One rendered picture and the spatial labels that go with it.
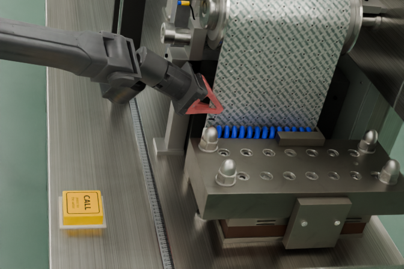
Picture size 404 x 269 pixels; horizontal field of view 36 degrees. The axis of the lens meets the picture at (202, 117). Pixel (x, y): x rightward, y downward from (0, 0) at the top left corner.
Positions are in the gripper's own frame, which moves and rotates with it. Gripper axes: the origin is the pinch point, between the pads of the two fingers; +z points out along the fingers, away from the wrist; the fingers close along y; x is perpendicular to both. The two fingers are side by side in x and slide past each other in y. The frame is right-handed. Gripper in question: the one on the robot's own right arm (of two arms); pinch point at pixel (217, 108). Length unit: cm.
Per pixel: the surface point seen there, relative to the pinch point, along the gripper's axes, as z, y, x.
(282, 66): 4.4, 0.2, 14.0
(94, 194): -12.6, 7.7, -24.2
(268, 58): 0.7, 0.2, 13.8
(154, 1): 11, -88, -13
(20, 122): 19, -147, -113
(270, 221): 12.7, 18.9, -6.5
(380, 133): 48, -13, 11
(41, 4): 27, -276, -108
